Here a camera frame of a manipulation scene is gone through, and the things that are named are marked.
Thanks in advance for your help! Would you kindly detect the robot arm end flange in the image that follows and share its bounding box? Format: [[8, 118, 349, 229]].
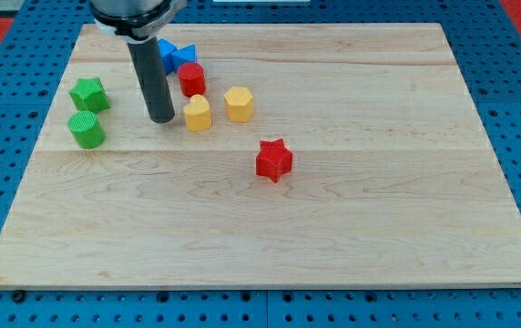
[[89, 0, 187, 44]]

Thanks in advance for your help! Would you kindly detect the red star block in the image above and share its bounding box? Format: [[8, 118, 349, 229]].
[[256, 138, 293, 183]]

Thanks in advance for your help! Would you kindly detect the blue cube block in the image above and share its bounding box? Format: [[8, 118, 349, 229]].
[[158, 39, 177, 75]]

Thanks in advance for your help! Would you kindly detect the green star block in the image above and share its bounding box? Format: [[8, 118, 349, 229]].
[[68, 77, 110, 114]]

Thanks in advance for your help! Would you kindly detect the light wooden board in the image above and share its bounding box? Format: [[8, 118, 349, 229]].
[[0, 23, 521, 291]]

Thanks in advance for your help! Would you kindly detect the yellow hexagon block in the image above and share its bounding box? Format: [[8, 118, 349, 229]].
[[224, 87, 254, 123]]

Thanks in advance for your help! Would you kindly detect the yellow heart block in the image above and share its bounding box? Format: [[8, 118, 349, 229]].
[[183, 95, 212, 132]]

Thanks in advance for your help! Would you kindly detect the red cylinder block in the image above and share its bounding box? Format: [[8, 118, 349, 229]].
[[177, 62, 207, 97]]

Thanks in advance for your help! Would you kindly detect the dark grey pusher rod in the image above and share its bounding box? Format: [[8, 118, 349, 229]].
[[128, 38, 175, 124]]

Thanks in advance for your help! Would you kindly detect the blue triangle block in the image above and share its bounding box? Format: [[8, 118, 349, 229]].
[[171, 45, 198, 71]]

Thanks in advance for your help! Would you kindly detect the green cylinder block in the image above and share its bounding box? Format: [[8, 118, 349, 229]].
[[67, 111, 106, 149]]

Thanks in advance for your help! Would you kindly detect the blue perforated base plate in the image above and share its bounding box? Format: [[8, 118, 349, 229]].
[[0, 0, 521, 327]]

